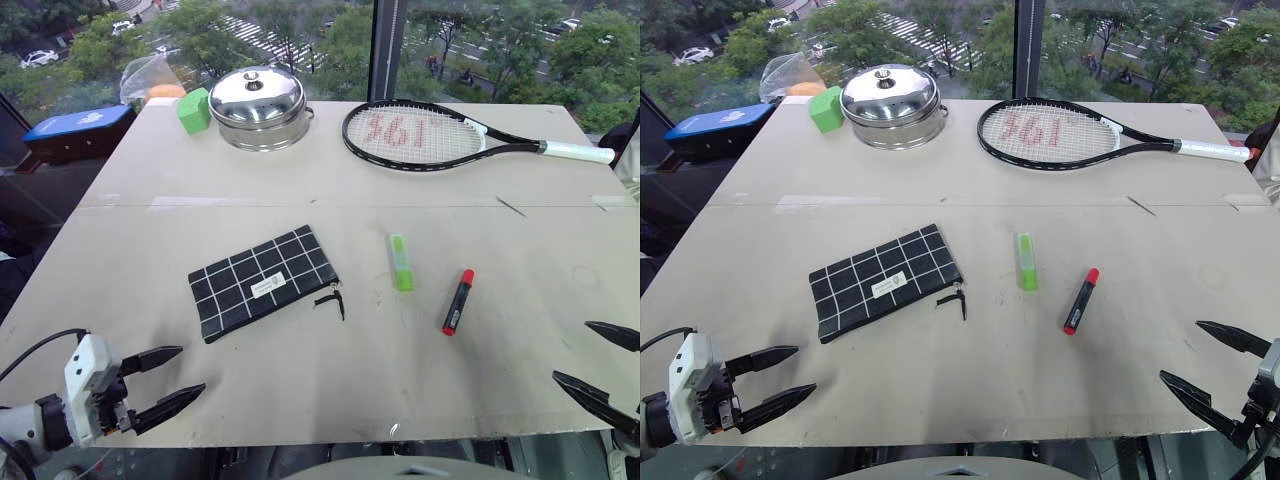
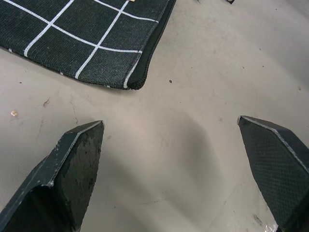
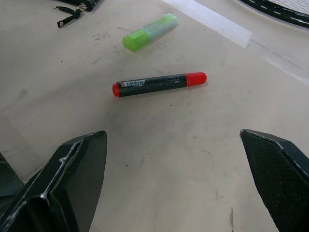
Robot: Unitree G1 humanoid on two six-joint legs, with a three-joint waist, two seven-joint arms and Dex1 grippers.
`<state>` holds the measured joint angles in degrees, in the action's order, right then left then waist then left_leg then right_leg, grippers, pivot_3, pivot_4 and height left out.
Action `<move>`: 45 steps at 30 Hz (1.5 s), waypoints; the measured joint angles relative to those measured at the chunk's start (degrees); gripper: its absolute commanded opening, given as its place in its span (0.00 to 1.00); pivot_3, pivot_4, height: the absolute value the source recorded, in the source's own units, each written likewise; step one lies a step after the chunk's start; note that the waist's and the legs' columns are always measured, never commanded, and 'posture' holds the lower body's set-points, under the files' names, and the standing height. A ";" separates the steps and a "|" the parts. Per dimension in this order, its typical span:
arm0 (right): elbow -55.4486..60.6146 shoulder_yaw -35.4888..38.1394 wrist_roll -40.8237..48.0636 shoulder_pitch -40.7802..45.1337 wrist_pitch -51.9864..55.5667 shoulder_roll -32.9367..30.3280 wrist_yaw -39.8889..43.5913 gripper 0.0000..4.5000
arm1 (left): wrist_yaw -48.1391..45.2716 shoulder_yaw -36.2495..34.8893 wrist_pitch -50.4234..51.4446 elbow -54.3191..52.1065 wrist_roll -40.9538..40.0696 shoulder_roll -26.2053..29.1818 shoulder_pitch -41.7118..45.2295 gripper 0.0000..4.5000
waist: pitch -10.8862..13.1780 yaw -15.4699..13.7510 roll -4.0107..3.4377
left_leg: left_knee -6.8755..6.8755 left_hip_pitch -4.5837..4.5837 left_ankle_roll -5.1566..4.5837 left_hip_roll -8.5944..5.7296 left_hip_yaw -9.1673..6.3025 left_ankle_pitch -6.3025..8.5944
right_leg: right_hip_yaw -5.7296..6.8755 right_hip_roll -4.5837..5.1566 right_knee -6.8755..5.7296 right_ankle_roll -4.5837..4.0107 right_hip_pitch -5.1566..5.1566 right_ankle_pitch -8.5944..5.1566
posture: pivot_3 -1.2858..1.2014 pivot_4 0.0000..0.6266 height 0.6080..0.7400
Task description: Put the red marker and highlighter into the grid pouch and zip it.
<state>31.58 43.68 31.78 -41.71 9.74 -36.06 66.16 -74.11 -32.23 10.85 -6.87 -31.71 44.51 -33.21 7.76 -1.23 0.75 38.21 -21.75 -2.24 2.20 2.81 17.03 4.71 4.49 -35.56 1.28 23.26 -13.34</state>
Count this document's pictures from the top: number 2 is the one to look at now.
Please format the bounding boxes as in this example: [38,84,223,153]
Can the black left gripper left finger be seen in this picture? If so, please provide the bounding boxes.
[0,120,105,232]

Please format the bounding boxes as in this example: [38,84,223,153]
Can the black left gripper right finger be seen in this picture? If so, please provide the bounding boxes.
[237,115,309,232]

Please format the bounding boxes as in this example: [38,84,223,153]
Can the dark green grid-patterned pouch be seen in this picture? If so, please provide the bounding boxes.
[0,0,177,91]

